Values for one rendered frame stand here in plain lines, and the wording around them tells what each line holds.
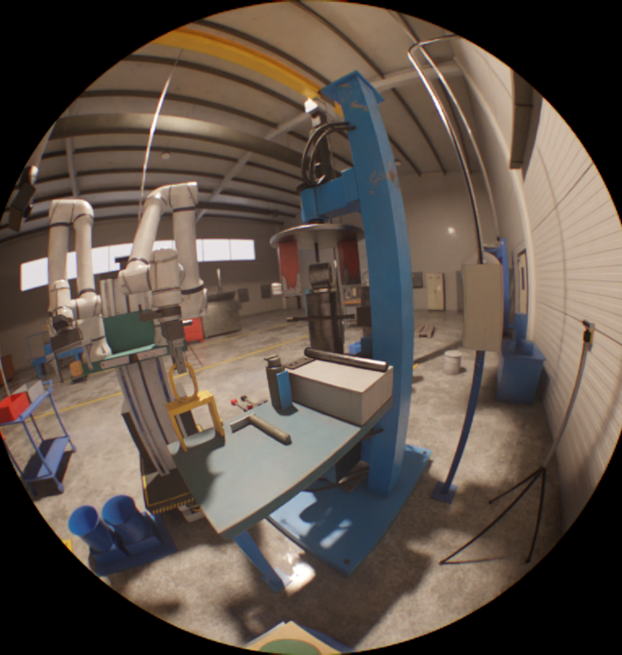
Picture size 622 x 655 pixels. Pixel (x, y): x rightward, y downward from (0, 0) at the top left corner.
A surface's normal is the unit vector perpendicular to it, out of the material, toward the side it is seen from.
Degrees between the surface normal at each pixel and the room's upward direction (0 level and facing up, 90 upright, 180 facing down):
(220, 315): 90
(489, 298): 90
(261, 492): 0
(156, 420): 90
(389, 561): 0
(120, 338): 90
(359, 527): 0
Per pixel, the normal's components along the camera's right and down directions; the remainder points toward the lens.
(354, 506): -0.09, -0.98
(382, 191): -0.69, 0.19
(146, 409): 0.65, 0.07
